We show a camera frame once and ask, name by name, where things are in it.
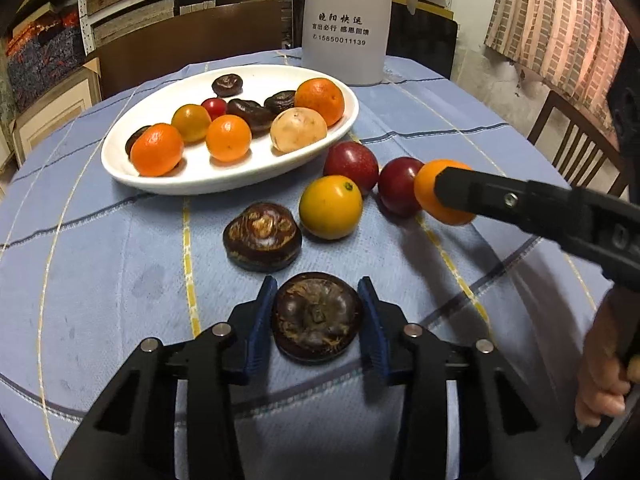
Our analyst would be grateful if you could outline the orange tangerine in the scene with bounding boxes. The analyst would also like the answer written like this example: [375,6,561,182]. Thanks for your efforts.
[205,115,252,164]
[294,78,345,127]
[130,124,184,177]
[413,159,475,226]

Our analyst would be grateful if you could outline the dark red plum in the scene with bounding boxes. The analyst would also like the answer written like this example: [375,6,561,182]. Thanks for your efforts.
[323,141,380,196]
[378,157,423,218]

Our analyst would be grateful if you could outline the large yellow orange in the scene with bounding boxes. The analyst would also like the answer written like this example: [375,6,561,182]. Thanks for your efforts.
[298,176,363,240]

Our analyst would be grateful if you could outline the dark mangosteen pile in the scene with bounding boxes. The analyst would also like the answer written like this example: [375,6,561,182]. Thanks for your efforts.
[222,202,303,273]
[227,99,274,136]

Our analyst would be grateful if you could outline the dark mangosteen top pile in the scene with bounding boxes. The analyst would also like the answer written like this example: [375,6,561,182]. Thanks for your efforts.
[227,99,274,136]

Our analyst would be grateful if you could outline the small dark chestnut fruit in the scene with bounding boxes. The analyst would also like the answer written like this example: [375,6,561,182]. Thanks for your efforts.
[125,125,150,157]

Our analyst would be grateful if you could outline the small red cherry tomato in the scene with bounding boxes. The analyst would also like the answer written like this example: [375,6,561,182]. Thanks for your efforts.
[201,98,227,122]

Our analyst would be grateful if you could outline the yellow orange top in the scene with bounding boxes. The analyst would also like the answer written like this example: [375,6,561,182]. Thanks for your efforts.
[171,104,212,144]

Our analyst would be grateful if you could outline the person right hand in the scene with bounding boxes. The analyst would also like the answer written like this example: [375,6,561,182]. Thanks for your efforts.
[575,286,639,427]

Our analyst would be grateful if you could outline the brown wooden chair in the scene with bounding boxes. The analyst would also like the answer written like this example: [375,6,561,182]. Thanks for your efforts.
[527,90,628,198]

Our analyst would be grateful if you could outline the striped pink curtain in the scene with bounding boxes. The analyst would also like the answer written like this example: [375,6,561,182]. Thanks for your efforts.
[485,0,628,130]

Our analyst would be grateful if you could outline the grey thermos jug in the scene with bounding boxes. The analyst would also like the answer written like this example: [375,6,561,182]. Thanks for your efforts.
[302,0,392,86]

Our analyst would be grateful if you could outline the white oval plate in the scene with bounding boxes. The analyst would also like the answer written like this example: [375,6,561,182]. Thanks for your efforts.
[101,65,359,195]

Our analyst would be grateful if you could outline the framed picture in carton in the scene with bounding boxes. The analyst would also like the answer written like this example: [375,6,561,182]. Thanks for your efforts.
[12,58,102,167]

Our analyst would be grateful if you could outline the dark wooden board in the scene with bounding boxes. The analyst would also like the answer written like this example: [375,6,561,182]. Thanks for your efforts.
[91,0,282,99]

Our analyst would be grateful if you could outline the blue patterned box stack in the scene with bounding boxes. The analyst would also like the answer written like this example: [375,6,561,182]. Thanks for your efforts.
[6,6,85,113]

